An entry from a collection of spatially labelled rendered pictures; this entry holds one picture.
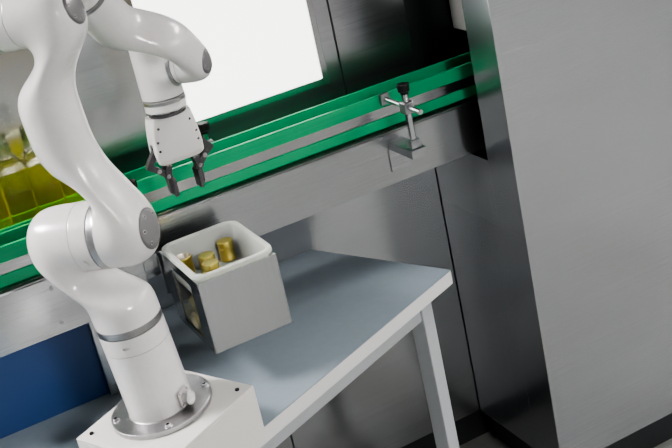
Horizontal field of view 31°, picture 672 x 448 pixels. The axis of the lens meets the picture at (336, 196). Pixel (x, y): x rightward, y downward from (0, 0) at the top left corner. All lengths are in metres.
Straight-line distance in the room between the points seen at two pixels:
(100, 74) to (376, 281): 0.77
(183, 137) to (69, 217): 0.41
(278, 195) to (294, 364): 0.40
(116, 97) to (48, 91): 0.72
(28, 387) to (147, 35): 0.77
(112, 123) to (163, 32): 0.49
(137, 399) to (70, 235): 0.33
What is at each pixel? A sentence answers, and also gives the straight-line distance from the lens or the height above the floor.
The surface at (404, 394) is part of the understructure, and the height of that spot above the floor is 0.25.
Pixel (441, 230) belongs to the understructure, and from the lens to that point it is 3.17.
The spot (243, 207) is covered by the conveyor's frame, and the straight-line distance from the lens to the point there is 2.65.
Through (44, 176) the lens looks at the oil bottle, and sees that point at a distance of 2.53.
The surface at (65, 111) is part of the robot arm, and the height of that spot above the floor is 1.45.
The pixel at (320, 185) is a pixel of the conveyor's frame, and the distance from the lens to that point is 2.72.
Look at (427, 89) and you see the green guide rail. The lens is 2.82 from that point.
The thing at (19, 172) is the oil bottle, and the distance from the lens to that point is 2.52.
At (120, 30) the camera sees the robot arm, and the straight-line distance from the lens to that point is 2.23.
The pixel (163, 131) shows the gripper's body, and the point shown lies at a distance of 2.39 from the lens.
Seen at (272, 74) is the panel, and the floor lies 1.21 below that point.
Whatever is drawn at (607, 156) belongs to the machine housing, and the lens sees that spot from 2.93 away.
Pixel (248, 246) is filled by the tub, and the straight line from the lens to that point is 2.51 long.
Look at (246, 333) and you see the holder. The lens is 2.43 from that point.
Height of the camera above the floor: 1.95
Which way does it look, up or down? 21 degrees down
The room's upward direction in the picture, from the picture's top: 12 degrees counter-clockwise
